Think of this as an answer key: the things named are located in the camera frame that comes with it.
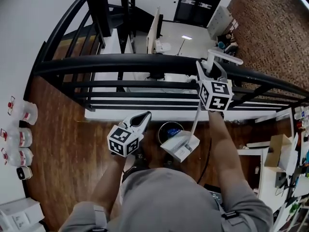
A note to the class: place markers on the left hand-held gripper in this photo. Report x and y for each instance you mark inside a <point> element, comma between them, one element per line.
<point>123,141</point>

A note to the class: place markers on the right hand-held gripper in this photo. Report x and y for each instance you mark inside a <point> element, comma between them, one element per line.
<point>216,95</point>

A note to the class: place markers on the black round trash can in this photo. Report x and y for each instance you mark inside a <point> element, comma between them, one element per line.
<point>165,129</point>

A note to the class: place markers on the person's right forearm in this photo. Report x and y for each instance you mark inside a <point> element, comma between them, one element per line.
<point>224,144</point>

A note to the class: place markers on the person's left forearm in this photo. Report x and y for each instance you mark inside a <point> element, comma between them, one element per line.
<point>109,175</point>

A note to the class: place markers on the blue packet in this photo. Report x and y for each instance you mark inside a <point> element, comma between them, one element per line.
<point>175,131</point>

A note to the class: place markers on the black tripod stand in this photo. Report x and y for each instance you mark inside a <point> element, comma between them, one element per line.
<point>181,48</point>

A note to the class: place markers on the person's black left shoe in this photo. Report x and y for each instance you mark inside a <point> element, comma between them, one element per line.
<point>138,162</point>

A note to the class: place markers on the person's black shoe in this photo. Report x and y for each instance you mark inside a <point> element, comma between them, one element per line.
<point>168,163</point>
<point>138,162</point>

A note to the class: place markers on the person's black right shoe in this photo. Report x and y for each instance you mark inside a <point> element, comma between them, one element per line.
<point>168,163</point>

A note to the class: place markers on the black metal railing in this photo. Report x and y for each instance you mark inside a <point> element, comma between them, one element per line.
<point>120,62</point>

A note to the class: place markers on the black double door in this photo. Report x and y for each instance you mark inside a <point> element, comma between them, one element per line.
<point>200,4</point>

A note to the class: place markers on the white partition panel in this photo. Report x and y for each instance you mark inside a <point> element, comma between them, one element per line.
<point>152,30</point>

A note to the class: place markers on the person's grey shirt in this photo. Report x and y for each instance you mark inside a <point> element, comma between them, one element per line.
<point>169,202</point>

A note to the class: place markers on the brown cardboard box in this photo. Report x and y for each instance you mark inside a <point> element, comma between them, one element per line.
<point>276,151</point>

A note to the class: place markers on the black staircase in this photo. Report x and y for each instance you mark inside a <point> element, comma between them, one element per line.
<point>116,11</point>

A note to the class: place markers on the clear red-label water bottle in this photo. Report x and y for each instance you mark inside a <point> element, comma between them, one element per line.
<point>23,136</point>
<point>23,156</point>
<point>29,113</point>

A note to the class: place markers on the small white square device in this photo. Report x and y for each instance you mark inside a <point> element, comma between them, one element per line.
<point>24,173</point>

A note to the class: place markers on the cluttered white desk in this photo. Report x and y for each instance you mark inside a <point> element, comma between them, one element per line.
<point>272,192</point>

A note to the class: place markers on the white cardboard box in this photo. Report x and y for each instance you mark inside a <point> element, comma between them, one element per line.
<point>21,205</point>
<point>23,220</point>

